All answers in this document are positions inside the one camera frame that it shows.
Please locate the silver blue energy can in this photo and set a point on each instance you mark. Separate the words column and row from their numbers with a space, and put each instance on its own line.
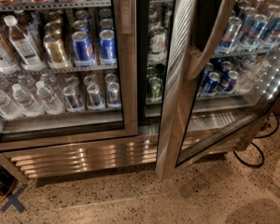
column 271, row 37
column 232, row 29
column 250, row 38

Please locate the silver diet cola can left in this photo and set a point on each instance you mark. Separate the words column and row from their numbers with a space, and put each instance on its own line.
column 73, row 99

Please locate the blue pepsi can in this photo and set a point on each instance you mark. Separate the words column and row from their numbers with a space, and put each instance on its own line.
column 107, row 46
column 84, row 54

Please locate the blue Pepsi can left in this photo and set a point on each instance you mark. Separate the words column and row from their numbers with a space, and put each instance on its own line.
column 84, row 54

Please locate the water bottle far left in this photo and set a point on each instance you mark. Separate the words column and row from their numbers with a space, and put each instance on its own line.
column 8, row 108

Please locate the white 7up can left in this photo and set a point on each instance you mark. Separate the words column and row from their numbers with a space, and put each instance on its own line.
column 156, row 43

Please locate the gold soda can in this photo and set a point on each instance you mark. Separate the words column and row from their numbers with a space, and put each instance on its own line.
column 58, row 58

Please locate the water bottle right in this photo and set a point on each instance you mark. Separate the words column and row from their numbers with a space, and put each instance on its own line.
column 51, row 101

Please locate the silver diet cola can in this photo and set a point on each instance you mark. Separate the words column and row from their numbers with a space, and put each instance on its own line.
column 95, row 97
column 113, row 94
column 73, row 99

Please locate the water bottle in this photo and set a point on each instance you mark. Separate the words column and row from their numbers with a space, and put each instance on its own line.
column 51, row 101
column 28, row 103
column 8, row 108

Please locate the iced tea bottle far left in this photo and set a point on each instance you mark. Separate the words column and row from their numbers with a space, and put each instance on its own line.
column 8, row 59

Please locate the green soda can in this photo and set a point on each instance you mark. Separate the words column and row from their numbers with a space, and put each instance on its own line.
column 154, row 89

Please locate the silver diet cola can middle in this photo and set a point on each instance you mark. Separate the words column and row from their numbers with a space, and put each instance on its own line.
column 95, row 97

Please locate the blue Pepsi can right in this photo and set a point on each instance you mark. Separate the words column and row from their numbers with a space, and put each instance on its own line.
column 107, row 46

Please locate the water bottle right compartment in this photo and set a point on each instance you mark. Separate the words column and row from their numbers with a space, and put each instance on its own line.
column 251, row 77

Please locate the silver diet cola can right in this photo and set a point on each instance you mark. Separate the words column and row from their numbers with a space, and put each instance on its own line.
column 113, row 94

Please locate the glass fridge door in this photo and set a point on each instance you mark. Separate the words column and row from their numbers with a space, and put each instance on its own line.
column 194, row 125
column 64, row 17

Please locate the water bottle middle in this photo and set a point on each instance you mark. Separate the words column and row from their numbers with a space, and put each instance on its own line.
column 28, row 103

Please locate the iced tea bottle white cap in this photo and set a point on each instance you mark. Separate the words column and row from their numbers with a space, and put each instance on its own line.
column 24, row 44

